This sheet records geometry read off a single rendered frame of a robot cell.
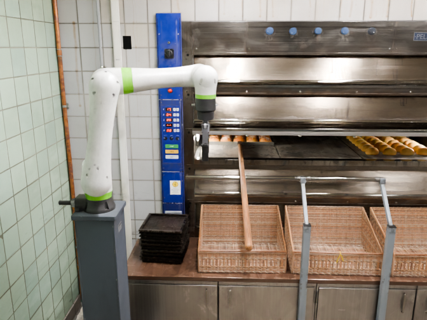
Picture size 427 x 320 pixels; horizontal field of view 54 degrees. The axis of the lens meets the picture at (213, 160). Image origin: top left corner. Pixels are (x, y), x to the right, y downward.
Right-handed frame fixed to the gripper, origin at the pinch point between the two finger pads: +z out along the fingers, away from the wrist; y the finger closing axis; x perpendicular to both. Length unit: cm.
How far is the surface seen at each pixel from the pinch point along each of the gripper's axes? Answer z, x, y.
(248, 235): 25.5, 18.1, 31.3
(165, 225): 68, -28, -67
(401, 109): -6, 129, -93
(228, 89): -18, 13, -97
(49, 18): -63, -102, -94
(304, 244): 63, 56, -34
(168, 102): -10, -27, -95
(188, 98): -12, -14, -97
